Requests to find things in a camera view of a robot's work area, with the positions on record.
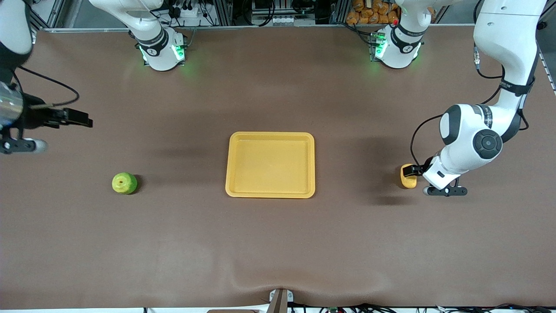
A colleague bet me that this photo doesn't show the yellow potato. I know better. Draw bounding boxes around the yellow potato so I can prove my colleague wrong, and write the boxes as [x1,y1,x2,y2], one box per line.
[400,163,418,189]

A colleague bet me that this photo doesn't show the green apple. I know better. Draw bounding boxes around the green apple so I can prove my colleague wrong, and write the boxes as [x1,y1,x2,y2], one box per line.
[112,172,138,195]

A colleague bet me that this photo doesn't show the yellow plastic tray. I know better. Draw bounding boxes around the yellow plastic tray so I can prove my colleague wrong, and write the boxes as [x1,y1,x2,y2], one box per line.
[225,132,315,199]

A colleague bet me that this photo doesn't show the table edge clamp bracket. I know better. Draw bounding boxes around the table edge clamp bracket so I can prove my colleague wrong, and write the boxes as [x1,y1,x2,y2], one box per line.
[267,288,295,313]

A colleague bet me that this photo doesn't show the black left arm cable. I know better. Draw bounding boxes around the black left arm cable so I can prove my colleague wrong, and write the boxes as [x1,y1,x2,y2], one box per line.
[410,46,530,168]

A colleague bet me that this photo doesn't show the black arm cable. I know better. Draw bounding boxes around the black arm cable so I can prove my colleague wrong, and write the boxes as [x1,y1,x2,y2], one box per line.
[12,66,80,109]
[410,46,530,168]

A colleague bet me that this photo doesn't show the brown table mat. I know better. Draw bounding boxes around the brown table mat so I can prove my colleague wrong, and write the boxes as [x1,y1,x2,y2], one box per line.
[0,26,556,310]

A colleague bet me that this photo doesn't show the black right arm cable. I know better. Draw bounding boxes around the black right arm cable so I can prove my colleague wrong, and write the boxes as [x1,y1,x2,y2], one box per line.
[12,66,80,109]

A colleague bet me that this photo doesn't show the black floor cable bundle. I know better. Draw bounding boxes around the black floor cable bundle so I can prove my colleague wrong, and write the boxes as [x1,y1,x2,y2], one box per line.
[291,303,556,313]

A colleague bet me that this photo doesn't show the orange bagged goods pile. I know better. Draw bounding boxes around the orange bagged goods pile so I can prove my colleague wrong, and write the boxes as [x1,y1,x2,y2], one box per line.
[346,0,401,25]

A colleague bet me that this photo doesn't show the white electronics box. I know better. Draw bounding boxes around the white electronics box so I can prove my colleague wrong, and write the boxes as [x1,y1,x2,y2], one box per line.
[252,15,301,27]

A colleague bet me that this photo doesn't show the white power strip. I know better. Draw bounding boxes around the white power strip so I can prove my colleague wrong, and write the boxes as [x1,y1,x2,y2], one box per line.
[171,3,205,19]

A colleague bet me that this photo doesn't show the aluminium table frame rail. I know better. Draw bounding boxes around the aluminium table frame rail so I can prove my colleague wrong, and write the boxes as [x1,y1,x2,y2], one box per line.
[34,23,478,33]

